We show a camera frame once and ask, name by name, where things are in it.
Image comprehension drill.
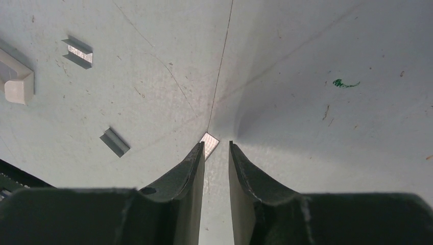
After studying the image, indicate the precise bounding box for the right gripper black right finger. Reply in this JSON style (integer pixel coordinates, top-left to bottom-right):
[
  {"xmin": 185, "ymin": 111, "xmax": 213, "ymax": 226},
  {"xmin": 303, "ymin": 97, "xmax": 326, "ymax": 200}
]
[{"xmin": 229, "ymin": 142, "xmax": 432, "ymax": 244}]

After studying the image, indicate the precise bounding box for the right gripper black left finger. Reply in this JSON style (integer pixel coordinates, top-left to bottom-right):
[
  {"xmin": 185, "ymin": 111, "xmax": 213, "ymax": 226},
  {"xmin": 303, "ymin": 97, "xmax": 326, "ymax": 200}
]
[{"xmin": 1, "ymin": 143, "xmax": 205, "ymax": 244}]

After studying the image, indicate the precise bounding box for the metal staple strip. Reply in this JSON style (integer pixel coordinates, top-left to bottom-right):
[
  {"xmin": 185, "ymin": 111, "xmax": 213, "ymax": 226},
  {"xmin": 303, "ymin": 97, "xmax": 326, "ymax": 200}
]
[
  {"xmin": 62, "ymin": 35, "xmax": 93, "ymax": 69},
  {"xmin": 100, "ymin": 128, "xmax": 130, "ymax": 158},
  {"xmin": 199, "ymin": 132, "xmax": 220, "ymax": 161}
]

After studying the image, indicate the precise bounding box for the staple box tray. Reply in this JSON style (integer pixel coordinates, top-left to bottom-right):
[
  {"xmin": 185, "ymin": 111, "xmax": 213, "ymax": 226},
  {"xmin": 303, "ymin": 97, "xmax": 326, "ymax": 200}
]
[{"xmin": 1, "ymin": 49, "xmax": 34, "ymax": 105}]

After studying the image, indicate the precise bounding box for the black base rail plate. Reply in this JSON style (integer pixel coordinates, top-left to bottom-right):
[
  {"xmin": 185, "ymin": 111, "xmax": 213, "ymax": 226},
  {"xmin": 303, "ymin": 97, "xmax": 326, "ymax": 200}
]
[{"xmin": 1, "ymin": 159, "xmax": 53, "ymax": 201}]

